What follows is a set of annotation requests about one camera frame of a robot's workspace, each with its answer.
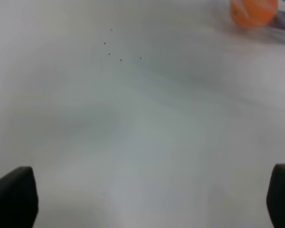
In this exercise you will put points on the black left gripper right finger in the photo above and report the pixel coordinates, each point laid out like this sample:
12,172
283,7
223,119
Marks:
275,199

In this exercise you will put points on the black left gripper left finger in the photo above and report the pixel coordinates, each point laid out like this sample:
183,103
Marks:
18,199

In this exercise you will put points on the clear zip bag blue seal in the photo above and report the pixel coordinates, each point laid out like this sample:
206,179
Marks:
272,32

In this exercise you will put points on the orange round fruit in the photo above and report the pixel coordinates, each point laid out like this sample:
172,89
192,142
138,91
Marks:
253,13

